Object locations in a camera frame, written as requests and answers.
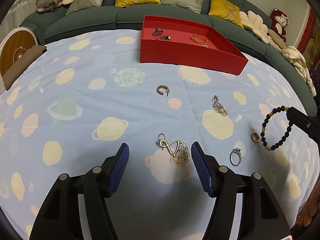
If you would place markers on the right yellow embroidered cushion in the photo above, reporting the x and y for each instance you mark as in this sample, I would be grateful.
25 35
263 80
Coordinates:
225 10

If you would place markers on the dark green sofa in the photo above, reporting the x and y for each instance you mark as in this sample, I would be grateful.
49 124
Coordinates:
56 25

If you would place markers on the cream flower shaped cushion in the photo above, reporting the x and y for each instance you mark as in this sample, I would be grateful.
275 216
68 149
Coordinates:
252 21

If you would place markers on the red monkey plush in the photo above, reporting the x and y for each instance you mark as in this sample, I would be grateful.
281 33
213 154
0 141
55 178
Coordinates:
279 22

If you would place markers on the white sheer curtain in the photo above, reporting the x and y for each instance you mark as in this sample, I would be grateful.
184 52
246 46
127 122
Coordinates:
18 12

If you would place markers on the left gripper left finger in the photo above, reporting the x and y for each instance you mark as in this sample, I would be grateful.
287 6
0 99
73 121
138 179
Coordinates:
100 183

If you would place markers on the gold hoop earring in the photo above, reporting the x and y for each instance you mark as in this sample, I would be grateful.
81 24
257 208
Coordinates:
163 90

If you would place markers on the white round wooden device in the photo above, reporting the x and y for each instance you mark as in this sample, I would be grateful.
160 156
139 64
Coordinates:
14 45

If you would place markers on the blue planet pattern tablecloth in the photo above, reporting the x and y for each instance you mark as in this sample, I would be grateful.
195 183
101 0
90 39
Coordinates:
76 104

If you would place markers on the brown cloth pouch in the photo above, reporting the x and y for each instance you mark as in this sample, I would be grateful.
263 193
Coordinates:
16 70

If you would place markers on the cream knotted cushion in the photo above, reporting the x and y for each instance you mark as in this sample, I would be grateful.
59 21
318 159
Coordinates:
294 57

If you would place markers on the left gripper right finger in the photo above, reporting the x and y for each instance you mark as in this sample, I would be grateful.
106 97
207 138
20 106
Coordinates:
222 184

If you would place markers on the beige oval cushion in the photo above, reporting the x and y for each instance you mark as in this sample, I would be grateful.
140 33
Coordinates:
277 39

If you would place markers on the red jewelry tray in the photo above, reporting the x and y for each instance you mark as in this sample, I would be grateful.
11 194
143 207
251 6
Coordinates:
190 44

